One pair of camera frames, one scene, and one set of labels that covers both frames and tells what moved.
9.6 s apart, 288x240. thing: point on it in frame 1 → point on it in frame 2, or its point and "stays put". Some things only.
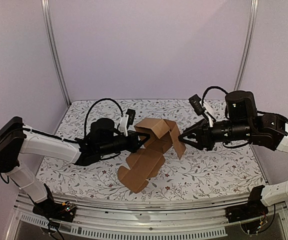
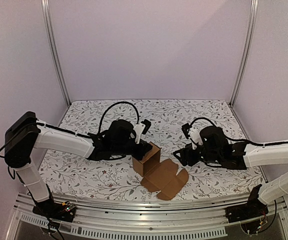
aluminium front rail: x=149 y=214 stays put
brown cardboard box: x=143 y=163 → x=159 y=177
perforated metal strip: x=45 y=223 stays put
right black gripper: x=204 y=135 → x=191 y=153
